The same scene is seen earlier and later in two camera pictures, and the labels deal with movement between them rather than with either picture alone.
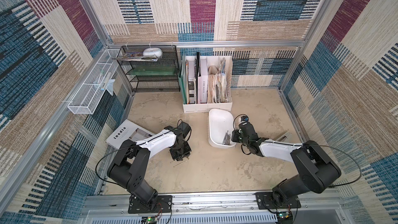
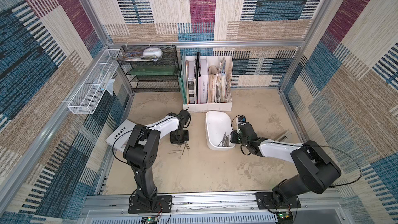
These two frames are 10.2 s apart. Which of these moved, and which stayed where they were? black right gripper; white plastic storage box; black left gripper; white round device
Moved: black left gripper
Stayed: black right gripper; white round device; white plastic storage box
